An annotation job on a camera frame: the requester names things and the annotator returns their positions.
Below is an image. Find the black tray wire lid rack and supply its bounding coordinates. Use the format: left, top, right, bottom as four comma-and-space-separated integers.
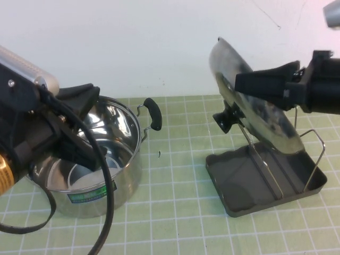
206, 105, 328, 218

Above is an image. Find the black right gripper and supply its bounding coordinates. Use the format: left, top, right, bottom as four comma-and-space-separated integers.
234, 49, 340, 115

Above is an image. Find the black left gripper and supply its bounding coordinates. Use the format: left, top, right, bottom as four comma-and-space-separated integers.
0, 62, 108, 173

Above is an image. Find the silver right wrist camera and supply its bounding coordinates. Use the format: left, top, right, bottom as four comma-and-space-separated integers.
322, 0, 340, 30

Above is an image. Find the green checkered tablecloth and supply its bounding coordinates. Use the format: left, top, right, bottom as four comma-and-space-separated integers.
0, 91, 340, 255

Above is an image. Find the stainless steel pot lid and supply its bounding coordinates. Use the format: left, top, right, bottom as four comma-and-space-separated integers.
208, 36, 305, 157

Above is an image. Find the stainless steel cooking pot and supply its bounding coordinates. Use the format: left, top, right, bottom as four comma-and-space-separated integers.
28, 96, 163, 219

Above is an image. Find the thin black cable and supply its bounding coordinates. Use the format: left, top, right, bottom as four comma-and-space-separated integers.
0, 183, 58, 234

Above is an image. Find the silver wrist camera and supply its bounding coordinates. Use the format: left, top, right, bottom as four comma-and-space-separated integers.
0, 45, 61, 94
322, 0, 340, 30

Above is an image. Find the thick black cable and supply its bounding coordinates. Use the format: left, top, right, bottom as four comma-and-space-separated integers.
37, 86, 115, 255

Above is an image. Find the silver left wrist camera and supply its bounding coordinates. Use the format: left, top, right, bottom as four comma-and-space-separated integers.
0, 45, 61, 94

